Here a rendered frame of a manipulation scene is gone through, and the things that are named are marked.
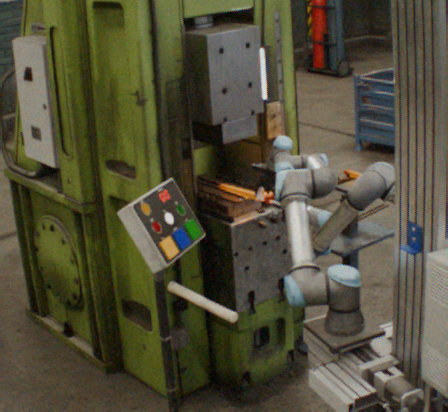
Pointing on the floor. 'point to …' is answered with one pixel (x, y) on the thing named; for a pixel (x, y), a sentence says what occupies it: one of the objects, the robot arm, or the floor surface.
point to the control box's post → (164, 338)
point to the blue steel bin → (374, 108)
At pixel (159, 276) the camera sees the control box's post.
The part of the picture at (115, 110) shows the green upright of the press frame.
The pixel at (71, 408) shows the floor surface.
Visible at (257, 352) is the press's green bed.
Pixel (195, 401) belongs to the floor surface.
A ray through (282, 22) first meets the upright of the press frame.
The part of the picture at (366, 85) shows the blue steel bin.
